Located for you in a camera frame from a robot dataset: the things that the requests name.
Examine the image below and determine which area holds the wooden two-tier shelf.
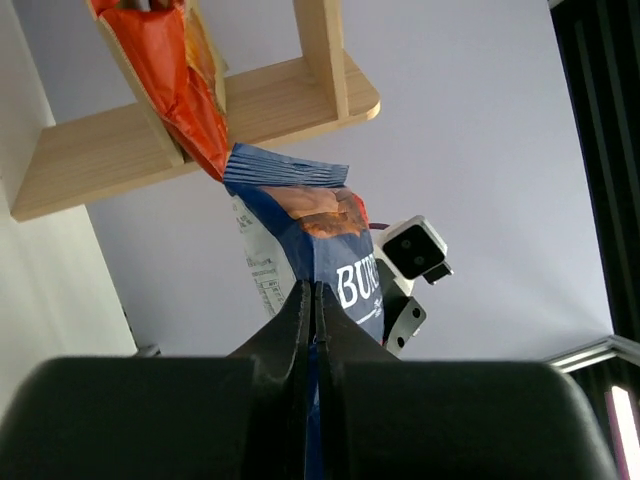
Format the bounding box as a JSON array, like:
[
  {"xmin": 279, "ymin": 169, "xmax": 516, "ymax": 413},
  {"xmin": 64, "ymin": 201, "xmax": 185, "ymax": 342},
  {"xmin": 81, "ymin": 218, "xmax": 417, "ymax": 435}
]
[{"xmin": 11, "ymin": 1, "xmax": 380, "ymax": 221}]

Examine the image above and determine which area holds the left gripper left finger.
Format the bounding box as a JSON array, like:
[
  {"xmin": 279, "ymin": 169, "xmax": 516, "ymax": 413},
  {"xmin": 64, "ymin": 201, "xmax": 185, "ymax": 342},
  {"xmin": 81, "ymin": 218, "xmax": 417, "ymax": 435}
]
[{"xmin": 1, "ymin": 281, "xmax": 311, "ymax": 479}]

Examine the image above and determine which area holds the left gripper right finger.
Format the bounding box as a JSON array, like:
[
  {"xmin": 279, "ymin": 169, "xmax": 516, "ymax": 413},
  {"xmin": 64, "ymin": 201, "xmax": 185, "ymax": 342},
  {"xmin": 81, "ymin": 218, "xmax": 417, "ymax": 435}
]
[{"xmin": 313, "ymin": 284, "xmax": 617, "ymax": 479}]

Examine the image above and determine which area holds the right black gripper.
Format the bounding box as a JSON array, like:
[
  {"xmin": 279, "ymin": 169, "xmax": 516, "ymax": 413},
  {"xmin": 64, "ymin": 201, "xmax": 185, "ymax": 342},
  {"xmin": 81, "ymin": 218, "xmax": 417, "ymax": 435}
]
[{"xmin": 376, "ymin": 259, "xmax": 427, "ymax": 357}]

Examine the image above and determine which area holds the cassava chips bag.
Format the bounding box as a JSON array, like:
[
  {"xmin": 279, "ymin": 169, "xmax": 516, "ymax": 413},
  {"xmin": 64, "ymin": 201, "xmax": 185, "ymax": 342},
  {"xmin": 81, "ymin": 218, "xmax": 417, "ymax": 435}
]
[{"xmin": 87, "ymin": 1, "xmax": 231, "ymax": 181}]

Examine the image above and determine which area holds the Burts chilli bag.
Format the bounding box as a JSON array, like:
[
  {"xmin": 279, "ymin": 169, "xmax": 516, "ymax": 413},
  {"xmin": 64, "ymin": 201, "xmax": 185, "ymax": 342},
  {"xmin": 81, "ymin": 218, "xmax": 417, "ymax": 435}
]
[{"xmin": 223, "ymin": 144, "xmax": 385, "ymax": 479}]

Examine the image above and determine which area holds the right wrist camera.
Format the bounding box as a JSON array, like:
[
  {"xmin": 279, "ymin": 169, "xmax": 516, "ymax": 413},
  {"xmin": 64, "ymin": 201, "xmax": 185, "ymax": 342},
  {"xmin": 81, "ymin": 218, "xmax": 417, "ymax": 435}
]
[{"xmin": 369, "ymin": 215, "xmax": 453, "ymax": 285}]

